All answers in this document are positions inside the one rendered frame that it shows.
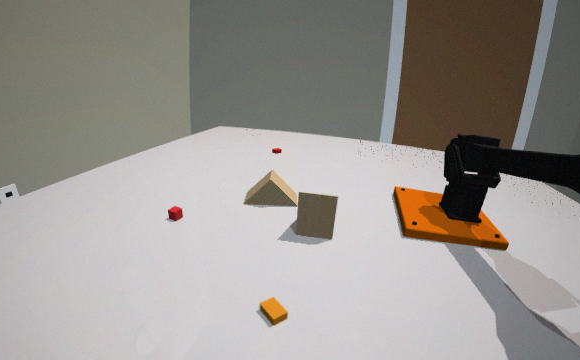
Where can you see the small red block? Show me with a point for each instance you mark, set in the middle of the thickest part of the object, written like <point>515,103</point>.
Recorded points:
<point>175,213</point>

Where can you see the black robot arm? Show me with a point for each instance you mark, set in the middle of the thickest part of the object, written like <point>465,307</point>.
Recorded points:
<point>464,195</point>

